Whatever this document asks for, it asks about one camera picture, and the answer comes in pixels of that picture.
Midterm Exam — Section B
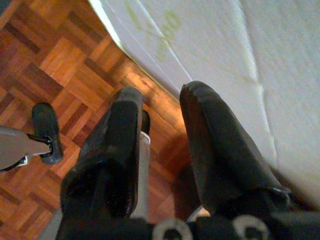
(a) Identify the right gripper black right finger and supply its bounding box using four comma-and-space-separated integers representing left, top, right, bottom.
179, 80, 292, 220

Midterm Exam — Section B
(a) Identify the white quilted mattress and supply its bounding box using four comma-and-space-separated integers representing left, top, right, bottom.
87, 0, 320, 211

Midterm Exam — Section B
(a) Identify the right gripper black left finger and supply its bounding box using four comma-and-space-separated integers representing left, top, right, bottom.
59, 86, 145, 222

